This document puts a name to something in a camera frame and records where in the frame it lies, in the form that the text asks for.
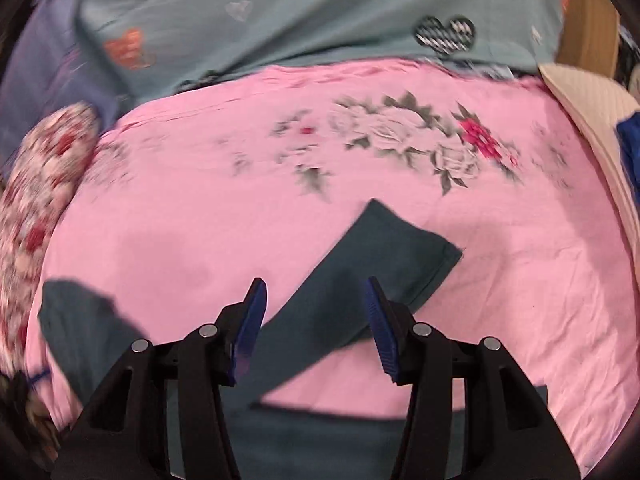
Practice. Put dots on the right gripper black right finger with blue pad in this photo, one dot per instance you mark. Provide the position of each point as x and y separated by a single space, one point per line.
509 432

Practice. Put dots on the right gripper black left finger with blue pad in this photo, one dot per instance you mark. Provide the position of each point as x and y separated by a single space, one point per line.
122 431

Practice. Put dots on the dark teal pants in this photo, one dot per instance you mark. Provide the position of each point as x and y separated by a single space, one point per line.
327 312

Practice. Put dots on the pink floral bed sheet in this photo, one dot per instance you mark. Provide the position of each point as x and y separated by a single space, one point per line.
189 198

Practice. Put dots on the red floral bolster pillow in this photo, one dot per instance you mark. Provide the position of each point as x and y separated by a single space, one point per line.
52 159

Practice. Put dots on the blue cloth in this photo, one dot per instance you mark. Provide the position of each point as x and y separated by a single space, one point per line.
628 133

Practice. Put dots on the cream textured cloth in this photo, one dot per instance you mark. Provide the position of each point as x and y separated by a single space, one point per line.
596 105

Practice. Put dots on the purple plaid pillow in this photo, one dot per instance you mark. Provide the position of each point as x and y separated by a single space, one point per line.
52 67

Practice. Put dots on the brown wooden headboard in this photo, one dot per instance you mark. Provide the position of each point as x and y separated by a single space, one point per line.
590 36

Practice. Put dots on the teal heart print blanket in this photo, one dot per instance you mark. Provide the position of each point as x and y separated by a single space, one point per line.
156 47

